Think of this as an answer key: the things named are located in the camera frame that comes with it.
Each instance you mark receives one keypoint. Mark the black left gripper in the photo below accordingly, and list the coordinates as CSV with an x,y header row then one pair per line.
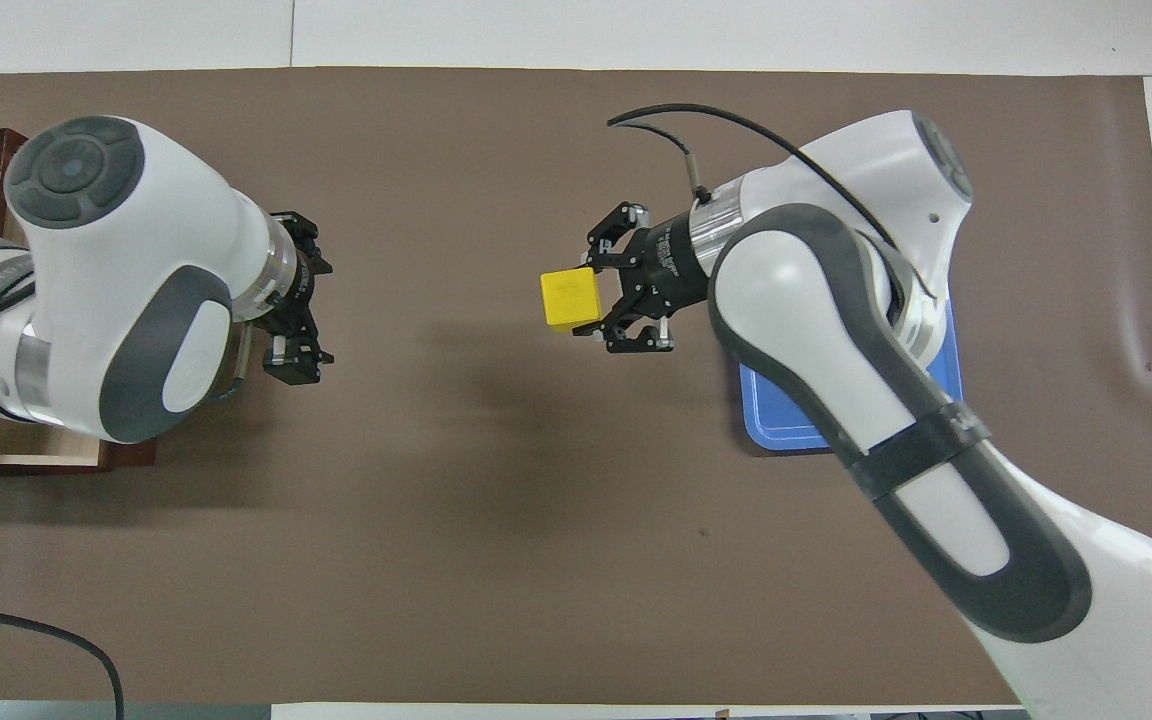
x,y
301,290

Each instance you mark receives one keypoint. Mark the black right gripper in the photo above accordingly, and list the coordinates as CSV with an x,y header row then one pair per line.
x,y
666,270

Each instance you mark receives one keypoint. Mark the yellow cube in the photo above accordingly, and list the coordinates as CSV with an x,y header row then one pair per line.
x,y
571,300

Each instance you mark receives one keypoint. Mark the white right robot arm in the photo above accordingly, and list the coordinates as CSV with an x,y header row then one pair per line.
x,y
816,320

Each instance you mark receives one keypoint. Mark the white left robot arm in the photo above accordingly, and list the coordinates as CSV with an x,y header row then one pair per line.
x,y
126,260

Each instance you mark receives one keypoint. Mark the blue plastic tray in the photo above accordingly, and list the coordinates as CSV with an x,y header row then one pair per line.
x,y
776,410

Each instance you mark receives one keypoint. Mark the brown table mat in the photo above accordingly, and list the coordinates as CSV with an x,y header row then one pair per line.
x,y
486,500

